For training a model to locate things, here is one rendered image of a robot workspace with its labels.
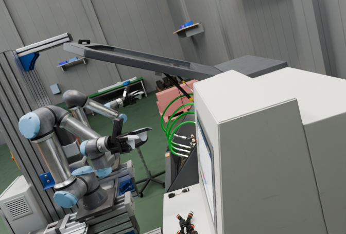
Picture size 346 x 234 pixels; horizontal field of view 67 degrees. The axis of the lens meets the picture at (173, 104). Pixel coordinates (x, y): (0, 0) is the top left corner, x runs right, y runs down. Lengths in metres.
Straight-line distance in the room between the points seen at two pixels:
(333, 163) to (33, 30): 11.57
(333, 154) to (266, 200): 0.23
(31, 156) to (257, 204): 1.39
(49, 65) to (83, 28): 2.02
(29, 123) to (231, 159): 1.00
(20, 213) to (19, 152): 0.38
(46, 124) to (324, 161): 1.20
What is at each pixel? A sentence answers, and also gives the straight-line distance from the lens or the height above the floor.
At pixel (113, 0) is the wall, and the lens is 11.45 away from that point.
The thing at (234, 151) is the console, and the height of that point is 1.45.
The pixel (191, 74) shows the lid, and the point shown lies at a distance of 1.37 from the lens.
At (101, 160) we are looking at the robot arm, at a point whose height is 1.37.
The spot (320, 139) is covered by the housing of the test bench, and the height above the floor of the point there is 1.41.
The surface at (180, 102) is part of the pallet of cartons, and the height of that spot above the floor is 0.34.
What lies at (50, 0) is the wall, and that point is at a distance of 11.84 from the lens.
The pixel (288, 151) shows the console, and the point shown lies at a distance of 0.81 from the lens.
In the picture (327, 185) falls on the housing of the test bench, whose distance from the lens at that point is 0.91.
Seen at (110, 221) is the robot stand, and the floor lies 0.92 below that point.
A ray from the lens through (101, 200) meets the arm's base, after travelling 1.68.
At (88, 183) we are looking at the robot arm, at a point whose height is 1.19.
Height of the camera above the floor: 1.80
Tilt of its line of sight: 13 degrees down
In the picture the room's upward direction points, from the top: 19 degrees counter-clockwise
